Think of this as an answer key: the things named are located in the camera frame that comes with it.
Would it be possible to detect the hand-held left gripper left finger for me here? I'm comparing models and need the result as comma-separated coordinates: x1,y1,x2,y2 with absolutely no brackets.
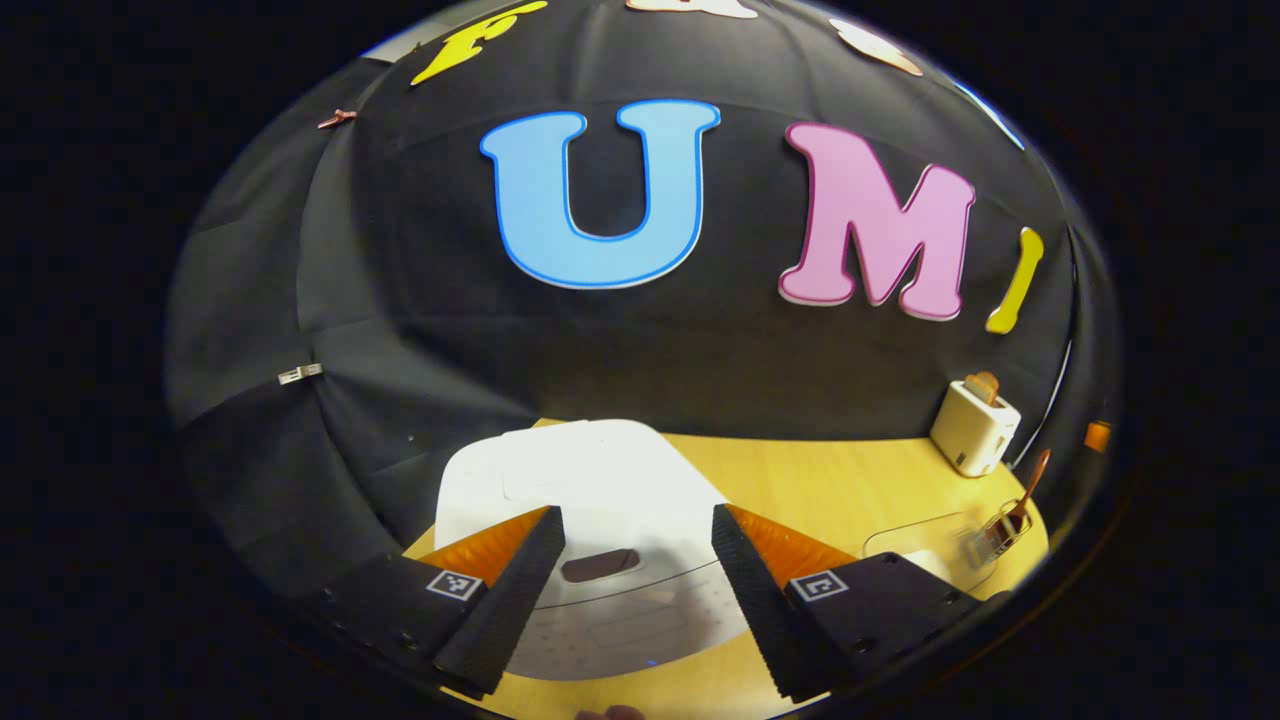
319,505,567,700

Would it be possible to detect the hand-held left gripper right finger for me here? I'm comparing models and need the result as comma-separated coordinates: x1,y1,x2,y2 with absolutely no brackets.
711,503,987,705

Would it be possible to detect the dark wooden spoon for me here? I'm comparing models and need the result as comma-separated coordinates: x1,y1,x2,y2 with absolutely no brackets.
999,448,1054,532

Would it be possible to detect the wire chopstick holder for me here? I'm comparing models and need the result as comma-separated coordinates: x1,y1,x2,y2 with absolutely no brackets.
964,500,1035,560

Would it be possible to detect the white rice cooker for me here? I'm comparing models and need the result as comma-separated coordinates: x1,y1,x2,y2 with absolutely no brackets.
433,418,752,684

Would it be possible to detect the white toaster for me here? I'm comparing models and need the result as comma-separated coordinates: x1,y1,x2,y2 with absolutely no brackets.
929,380,1023,479

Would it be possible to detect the black backdrop cloth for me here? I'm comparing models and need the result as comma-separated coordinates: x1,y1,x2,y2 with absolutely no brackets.
163,0,1121,601

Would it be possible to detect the black power cable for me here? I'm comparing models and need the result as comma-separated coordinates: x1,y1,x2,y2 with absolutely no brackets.
1008,338,1074,473

